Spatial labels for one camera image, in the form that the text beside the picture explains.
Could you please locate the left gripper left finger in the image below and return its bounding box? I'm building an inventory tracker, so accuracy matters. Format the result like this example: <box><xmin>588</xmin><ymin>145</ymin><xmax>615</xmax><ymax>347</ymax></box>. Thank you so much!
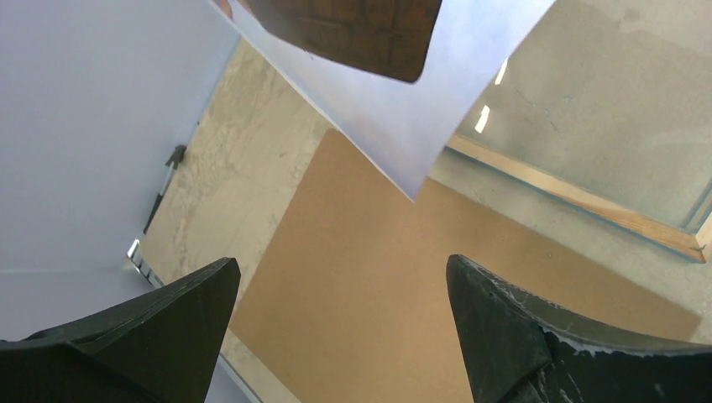
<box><xmin>1</xmin><ymin>258</ymin><xmax>241</xmax><ymax>402</ymax></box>

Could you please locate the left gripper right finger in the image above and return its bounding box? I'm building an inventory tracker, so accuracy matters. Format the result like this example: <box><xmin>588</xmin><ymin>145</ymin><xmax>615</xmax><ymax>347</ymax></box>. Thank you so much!
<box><xmin>446</xmin><ymin>254</ymin><xmax>711</xmax><ymax>402</ymax></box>

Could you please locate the blue wooden picture frame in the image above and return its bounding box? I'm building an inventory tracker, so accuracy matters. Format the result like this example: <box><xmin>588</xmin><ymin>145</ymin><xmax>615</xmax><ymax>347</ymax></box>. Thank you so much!
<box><xmin>448</xmin><ymin>1</ymin><xmax>711</xmax><ymax>263</ymax></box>

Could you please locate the hot air balloon photo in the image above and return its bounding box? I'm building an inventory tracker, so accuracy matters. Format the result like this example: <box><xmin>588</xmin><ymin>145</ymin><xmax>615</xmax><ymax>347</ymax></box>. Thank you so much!
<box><xmin>213</xmin><ymin>1</ymin><xmax>551</xmax><ymax>198</ymax></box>

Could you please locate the aluminium rail frame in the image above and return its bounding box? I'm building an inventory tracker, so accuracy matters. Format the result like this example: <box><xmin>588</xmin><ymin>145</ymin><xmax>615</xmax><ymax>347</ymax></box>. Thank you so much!
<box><xmin>126</xmin><ymin>144</ymin><xmax>187</xmax><ymax>287</ymax></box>

